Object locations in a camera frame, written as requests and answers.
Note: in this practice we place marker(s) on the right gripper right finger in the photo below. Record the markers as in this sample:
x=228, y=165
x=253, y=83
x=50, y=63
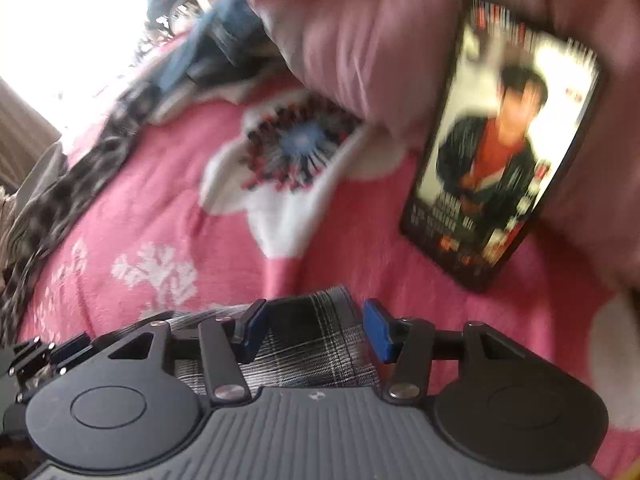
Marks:
x=405, y=343

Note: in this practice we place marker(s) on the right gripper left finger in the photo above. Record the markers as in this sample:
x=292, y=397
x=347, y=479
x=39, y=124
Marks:
x=225, y=345

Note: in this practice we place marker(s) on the black white plaid shirt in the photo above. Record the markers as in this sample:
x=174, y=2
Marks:
x=313, y=341

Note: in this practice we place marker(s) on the folded grey clothes stack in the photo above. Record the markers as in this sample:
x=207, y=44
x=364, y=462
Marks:
x=51, y=165

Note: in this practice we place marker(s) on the black white plaid garment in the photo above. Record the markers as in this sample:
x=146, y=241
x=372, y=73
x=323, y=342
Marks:
x=51, y=215

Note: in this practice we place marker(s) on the pink floral bed blanket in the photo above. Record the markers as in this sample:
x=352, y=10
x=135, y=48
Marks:
x=179, y=228

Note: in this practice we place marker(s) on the beige curtain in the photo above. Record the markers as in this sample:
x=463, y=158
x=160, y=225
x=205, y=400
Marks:
x=24, y=137

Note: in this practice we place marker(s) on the blue denim jeans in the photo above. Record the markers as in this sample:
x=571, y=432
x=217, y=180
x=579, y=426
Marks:
x=228, y=44

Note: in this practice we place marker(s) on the pink quilted comforter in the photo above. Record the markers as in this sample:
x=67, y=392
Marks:
x=385, y=60

